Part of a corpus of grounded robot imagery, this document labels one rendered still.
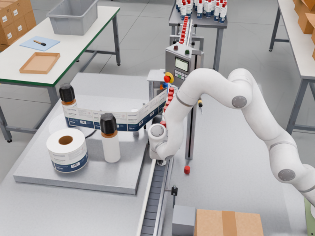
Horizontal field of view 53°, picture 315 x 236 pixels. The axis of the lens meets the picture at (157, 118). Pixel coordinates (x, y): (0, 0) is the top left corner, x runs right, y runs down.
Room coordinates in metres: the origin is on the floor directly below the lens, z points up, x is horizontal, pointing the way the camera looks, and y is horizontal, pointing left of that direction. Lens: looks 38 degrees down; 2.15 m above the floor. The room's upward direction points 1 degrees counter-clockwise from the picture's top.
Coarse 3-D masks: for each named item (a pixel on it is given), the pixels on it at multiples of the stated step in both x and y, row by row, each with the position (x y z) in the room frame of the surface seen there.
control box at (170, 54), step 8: (168, 48) 1.44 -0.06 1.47; (184, 48) 1.44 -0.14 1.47; (192, 48) 1.44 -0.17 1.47; (168, 56) 1.42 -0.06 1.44; (176, 56) 1.38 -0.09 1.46; (184, 56) 1.36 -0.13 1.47; (168, 64) 1.42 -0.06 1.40; (168, 72) 1.42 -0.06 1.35; (184, 72) 1.35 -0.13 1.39; (176, 80) 1.38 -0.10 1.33
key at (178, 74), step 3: (174, 69) 1.39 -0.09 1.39; (174, 72) 1.39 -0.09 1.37; (177, 72) 1.38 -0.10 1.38; (180, 72) 1.36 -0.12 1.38; (174, 75) 1.39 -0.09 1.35; (177, 75) 1.38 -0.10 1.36; (180, 75) 1.36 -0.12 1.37; (183, 75) 1.35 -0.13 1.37; (186, 75) 1.34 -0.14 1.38; (180, 78) 1.36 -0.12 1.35; (183, 78) 1.35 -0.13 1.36
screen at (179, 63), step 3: (177, 57) 1.38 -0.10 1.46; (177, 60) 1.37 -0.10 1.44; (180, 60) 1.36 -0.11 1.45; (183, 60) 1.35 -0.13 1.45; (177, 63) 1.37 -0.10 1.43; (180, 63) 1.36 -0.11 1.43; (183, 63) 1.35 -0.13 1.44; (186, 63) 1.34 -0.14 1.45; (177, 66) 1.37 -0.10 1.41; (180, 66) 1.36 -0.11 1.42; (183, 66) 1.35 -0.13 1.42; (186, 66) 1.34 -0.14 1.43; (183, 69) 1.35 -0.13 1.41; (186, 69) 1.34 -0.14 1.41
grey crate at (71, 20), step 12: (72, 0) 3.77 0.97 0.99; (84, 0) 3.74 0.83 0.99; (96, 0) 3.65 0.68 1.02; (48, 12) 3.29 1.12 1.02; (60, 12) 3.52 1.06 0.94; (72, 12) 3.76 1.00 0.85; (84, 12) 3.73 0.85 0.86; (96, 12) 3.67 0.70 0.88; (60, 24) 3.22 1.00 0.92; (72, 24) 3.19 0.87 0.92; (84, 24) 3.24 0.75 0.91
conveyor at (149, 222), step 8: (160, 168) 1.20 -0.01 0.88; (168, 168) 1.21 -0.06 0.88; (160, 176) 1.15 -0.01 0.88; (152, 184) 1.09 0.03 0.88; (160, 184) 1.09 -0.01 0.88; (152, 192) 1.04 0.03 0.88; (160, 192) 1.04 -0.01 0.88; (152, 200) 0.99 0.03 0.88; (152, 208) 0.94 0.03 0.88; (144, 216) 0.90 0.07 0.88; (152, 216) 0.90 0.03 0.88; (160, 216) 0.90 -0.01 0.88; (144, 224) 0.86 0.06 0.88; (152, 224) 0.85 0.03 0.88; (144, 232) 0.81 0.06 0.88; (152, 232) 0.81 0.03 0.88
